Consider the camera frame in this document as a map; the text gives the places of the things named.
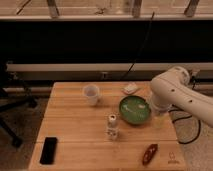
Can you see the white baseboard heater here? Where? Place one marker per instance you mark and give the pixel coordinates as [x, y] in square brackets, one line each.
[107, 71]

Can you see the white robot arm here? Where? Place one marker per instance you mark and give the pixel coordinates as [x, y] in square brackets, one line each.
[170, 88]

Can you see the dark red chili pepper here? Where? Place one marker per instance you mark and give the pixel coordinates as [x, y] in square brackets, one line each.
[149, 154]

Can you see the translucent white plastic cup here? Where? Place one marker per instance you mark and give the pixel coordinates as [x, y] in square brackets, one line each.
[92, 94]

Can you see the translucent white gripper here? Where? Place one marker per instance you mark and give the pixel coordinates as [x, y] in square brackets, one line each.
[158, 120]

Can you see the black smartphone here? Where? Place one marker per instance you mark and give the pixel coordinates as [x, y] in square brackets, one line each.
[48, 151]

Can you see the green ceramic bowl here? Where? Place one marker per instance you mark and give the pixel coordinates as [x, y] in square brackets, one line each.
[134, 110]

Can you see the small clear glass bottle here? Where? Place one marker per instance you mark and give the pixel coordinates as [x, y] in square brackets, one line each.
[112, 127]

